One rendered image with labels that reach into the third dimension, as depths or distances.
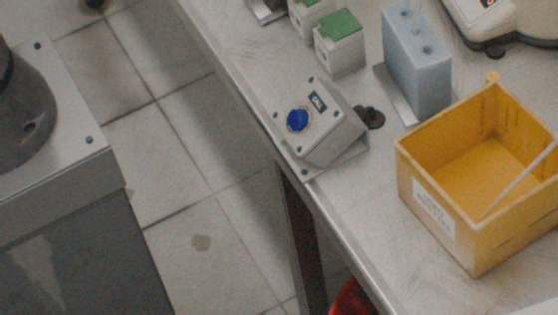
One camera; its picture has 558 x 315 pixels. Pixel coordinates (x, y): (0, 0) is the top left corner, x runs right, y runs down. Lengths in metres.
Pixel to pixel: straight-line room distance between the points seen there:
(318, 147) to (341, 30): 0.15
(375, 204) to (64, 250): 0.37
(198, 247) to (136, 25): 0.65
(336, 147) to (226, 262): 1.04
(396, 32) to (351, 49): 0.09
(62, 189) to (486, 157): 0.46
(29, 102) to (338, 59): 0.35
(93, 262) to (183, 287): 0.86
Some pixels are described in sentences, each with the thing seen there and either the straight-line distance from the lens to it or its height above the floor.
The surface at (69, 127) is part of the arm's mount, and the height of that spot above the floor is 0.95.
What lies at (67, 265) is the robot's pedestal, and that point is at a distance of 1.34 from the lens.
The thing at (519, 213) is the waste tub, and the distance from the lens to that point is 1.11.
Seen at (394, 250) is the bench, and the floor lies 0.88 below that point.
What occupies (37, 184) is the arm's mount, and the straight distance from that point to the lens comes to 1.21.
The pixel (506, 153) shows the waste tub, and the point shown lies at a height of 0.88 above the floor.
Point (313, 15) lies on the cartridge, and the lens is 1.32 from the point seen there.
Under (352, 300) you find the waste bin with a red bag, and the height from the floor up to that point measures 0.43.
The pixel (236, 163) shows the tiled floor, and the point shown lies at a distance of 2.35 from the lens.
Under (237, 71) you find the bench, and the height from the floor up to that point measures 0.87.
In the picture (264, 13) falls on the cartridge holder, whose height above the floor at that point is 0.89.
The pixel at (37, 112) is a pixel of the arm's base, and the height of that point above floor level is 0.99.
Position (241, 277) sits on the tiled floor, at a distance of 2.20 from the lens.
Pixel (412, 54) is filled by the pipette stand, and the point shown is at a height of 0.97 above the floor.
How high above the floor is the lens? 1.88
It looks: 53 degrees down
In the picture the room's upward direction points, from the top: 11 degrees counter-clockwise
